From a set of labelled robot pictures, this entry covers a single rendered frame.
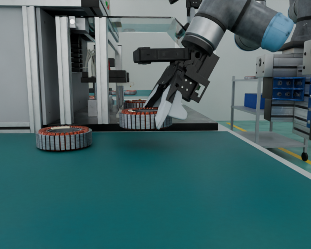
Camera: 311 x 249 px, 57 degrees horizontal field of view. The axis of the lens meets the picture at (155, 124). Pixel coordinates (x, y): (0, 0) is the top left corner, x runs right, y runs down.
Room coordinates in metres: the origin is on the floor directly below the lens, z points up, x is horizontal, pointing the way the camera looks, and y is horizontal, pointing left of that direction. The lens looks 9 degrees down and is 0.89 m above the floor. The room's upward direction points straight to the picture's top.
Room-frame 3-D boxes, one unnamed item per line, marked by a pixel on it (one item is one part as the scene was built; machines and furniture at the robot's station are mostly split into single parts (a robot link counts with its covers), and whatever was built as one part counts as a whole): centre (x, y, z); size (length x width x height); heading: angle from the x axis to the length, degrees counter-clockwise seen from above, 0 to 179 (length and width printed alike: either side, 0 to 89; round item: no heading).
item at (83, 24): (0.86, 0.22, 1.05); 0.06 x 0.04 x 0.04; 3
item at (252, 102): (3.51, -1.36, 0.51); 1.01 x 0.60 x 1.01; 3
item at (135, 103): (0.98, 0.05, 0.80); 0.11 x 0.11 x 0.04
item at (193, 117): (1.10, 0.08, 0.76); 0.64 x 0.47 x 0.02; 3
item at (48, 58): (1.09, 0.31, 0.92); 0.66 x 0.01 x 0.30; 3
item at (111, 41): (1.10, 0.16, 1.03); 0.62 x 0.01 x 0.03; 3
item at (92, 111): (0.98, 0.20, 0.80); 0.08 x 0.05 x 0.06; 3
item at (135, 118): (0.61, 0.02, 0.81); 0.11 x 0.11 x 0.04
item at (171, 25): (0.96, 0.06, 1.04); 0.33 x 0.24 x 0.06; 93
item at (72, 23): (1.10, 0.24, 1.04); 0.62 x 0.02 x 0.03; 3
